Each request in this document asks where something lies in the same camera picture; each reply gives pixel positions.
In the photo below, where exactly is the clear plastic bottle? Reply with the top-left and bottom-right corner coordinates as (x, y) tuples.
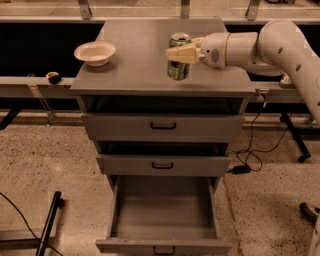
(279, 74), (295, 88)

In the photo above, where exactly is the green soda can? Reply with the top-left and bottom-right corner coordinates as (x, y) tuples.
(167, 33), (191, 81)

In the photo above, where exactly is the black stand leg left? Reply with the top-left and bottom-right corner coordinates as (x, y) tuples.
(35, 191), (63, 256)

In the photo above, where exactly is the grey top drawer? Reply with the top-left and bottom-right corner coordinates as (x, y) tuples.
(82, 113), (244, 143)

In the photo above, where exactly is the small black yellow object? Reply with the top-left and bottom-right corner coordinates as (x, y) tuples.
(46, 72), (62, 85)

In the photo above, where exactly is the black power adapter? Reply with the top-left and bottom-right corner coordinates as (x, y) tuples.
(231, 164), (252, 174)

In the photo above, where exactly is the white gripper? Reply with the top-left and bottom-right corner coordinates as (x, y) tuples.
(166, 32), (229, 69)

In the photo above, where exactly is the black caster leg right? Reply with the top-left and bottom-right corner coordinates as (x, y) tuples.
(280, 113), (311, 163)

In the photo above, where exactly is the grey drawer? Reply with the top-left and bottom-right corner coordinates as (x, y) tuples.
(96, 176), (232, 256)
(82, 113), (244, 143)
(97, 155), (230, 177)

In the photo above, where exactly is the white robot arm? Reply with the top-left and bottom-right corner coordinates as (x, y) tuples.
(166, 20), (320, 124)

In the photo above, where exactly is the grey middle drawer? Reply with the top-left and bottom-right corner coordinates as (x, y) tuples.
(97, 155), (230, 177)

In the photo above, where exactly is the grey bottom drawer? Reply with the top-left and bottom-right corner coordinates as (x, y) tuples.
(96, 176), (232, 256)

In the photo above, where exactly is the grey drawer cabinet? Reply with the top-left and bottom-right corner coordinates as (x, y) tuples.
(69, 18), (257, 194)

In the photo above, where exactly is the black cable left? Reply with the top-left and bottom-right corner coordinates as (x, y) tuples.
(0, 192), (64, 256)

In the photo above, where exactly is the white bowl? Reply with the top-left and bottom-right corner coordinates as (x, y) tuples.
(74, 41), (116, 67)

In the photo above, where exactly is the black cable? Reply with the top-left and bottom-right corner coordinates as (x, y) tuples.
(0, 192), (64, 256)
(226, 99), (304, 174)

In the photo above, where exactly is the black cable right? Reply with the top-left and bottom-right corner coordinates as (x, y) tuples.
(226, 99), (304, 174)

